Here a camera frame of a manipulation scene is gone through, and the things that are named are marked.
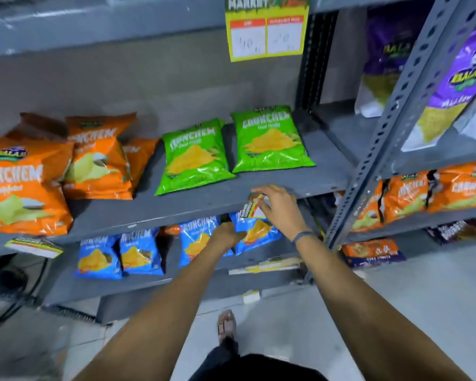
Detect person's right hand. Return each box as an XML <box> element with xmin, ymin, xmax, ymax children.
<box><xmin>251</xmin><ymin>185</ymin><xmax>310</xmax><ymax>240</ymax></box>

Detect person's left hand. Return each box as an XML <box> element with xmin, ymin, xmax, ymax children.
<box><xmin>208</xmin><ymin>222</ymin><xmax>247</xmax><ymax>255</ymax></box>

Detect small shelf price tag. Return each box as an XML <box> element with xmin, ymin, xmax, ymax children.
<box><xmin>238</xmin><ymin>194</ymin><xmax>271</xmax><ymax>221</ymax></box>

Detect person's right forearm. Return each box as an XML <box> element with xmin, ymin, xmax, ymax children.
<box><xmin>294</xmin><ymin>233</ymin><xmax>473</xmax><ymax>381</ymax></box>

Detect person's left forearm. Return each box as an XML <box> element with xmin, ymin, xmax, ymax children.
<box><xmin>73</xmin><ymin>244</ymin><xmax>232</xmax><ymax>381</ymax></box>

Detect blue chips packet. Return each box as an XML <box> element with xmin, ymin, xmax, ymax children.
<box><xmin>119</xmin><ymin>228</ymin><xmax>165</xmax><ymax>276</ymax></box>
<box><xmin>178</xmin><ymin>216</ymin><xmax>235</xmax><ymax>269</ymax></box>
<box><xmin>75</xmin><ymin>235</ymin><xmax>123</xmax><ymax>280</ymax></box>
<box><xmin>229</xmin><ymin>211</ymin><xmax>283</xmax><ymax>256</ymax></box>

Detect grey metal shelf rack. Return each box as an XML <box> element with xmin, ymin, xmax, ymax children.
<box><xmin>0</xmin><ymin>0</ymin><xmax>357</xmax><ymax>326</ymax></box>

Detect green chips packet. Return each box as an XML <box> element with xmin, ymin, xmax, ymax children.
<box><xmin>155</xmin><ymin>118</ymin><xmax>237</xmax><ymax>196</ymax></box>
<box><xmin>230</xmin><ymin>105</ymin><xmax>316</xmax><ymax>174</ymax></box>

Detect person's sandal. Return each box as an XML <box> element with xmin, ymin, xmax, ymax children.
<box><xmin>217</xmin><ymin>309</ymin><xmax>238</xmax><ymax>346</ymax></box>

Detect orange purple snack packet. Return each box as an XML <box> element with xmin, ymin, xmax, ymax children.
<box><xmin>341</xmin><ymin>238</ymin><xmax>406</xmax><ymax>269</ymax></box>

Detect person's black trousers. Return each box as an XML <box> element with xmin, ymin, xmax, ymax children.
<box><xmin>188</xmin><ymin>337</ymin><xmax>331</xmax><ymax>381</ymax></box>

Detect large yellow price sign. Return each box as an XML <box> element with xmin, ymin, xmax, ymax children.
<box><xmin>225</xmin><ymin>0</ymin><xmax>311</xmax><ymax>62</ymax></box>

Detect grey perforated shelf rack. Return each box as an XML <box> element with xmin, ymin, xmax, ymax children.
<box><xmin>309</xmin><ymin>0</ymin><xmax>476</xmax><ymax>260</ymax></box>

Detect dark brown snack packet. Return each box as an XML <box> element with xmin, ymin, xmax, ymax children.
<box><xmin>425</xmin><ymin>219</ymin><xmax>476</xmax><ymax>246</ymax></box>

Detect white yellow shelf price tag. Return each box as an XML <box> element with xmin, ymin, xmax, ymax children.
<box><xmin>4</xmin><ymin>236</ymin><xmax>64</xmax><ymax>259</ymax></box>

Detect large orange chips packet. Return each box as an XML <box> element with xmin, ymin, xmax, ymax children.
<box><xmin>0</xmin><ymin>137</ymin><xmax>75</xmax><ymax>237</ymax></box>

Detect black cable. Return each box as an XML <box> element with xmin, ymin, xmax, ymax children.
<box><xmin>0</xmin><ymin>258</ymin><xmax>50</xmax><ymax>335</ymax></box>

